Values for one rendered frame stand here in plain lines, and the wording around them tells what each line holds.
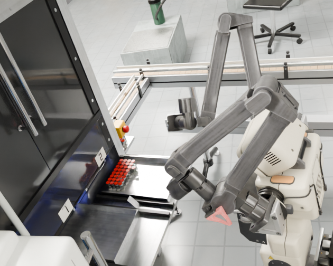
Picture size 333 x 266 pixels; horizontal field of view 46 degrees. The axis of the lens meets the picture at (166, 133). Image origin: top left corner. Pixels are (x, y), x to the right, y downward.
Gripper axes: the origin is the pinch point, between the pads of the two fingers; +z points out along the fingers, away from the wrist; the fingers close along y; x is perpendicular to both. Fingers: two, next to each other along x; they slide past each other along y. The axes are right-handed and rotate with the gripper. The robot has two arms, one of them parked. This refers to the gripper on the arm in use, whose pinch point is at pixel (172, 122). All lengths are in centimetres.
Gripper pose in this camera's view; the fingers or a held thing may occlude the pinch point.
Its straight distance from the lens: 170.3
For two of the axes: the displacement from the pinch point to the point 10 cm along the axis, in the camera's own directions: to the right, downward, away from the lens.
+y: -9.3, 1.0, -3.4
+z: -3.5, -0.4, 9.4
